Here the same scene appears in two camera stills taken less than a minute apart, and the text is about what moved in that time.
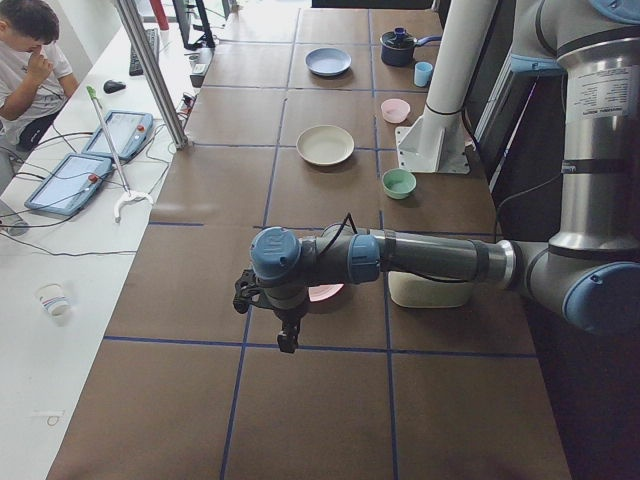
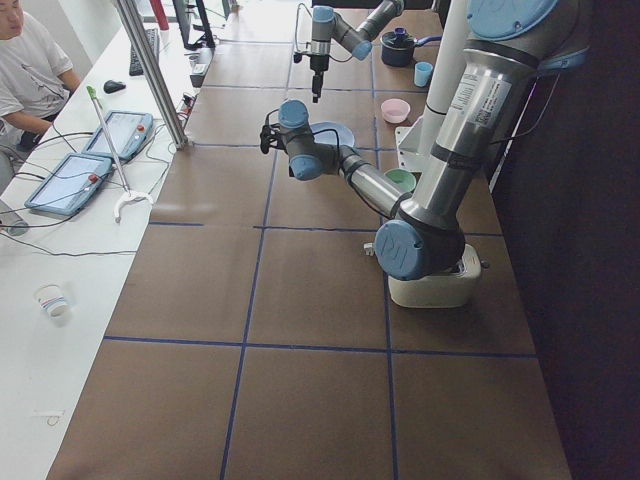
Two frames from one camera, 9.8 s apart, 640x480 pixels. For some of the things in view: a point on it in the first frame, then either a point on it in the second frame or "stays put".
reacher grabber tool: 129,194 stays put
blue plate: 328,61 to 332,133
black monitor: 194,29 stays put
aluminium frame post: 155,70 stays put
